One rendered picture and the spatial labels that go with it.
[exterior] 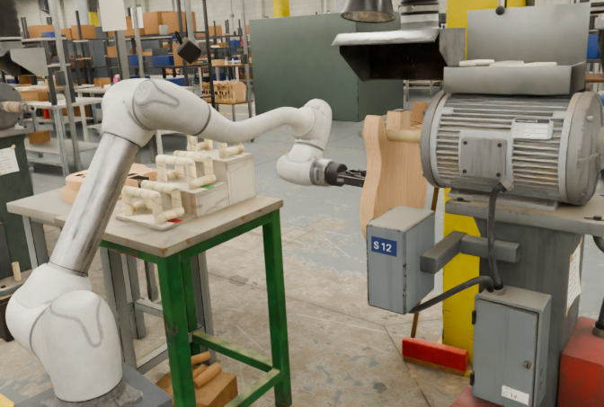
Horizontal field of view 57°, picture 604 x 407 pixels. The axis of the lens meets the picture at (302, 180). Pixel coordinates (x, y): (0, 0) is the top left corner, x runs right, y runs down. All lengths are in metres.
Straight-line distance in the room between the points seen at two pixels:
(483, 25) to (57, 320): 1.22
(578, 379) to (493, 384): 0.19
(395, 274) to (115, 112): 0.83
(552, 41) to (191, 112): 0.89
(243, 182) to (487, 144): 1.08
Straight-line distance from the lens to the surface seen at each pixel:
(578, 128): 1.27
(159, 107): 1.41
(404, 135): 1.51
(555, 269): 1.38
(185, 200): 1.99
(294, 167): 1.80
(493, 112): 1.34
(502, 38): 1.48
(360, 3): 1.40
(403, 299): 1.25
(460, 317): 2.69
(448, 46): 1.49
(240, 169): 2.08
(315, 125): 1.80
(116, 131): 1.54
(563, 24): 1.45
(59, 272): 1.53
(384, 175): 1.53
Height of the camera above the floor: 1.53
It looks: 15 degrees down
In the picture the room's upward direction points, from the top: 3 degrees counter-clockwise
